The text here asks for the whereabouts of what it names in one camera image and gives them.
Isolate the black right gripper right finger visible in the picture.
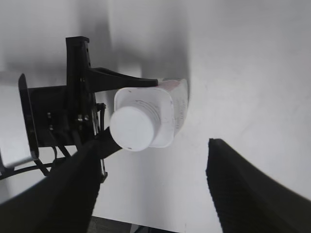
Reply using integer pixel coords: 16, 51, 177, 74
206, 138, 311, 233

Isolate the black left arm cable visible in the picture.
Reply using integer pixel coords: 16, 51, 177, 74
0, 145, 73, 181

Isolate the white strawberry drink bottle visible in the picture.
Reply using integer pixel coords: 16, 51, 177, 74
114, 79, 189, 148

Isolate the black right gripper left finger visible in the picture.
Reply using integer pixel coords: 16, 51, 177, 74
0, 141, 102, 233

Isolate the white bottle cap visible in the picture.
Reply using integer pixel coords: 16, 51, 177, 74
110, 106, 156, 151

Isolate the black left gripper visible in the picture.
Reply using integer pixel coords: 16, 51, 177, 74
18, 36, 158, 159

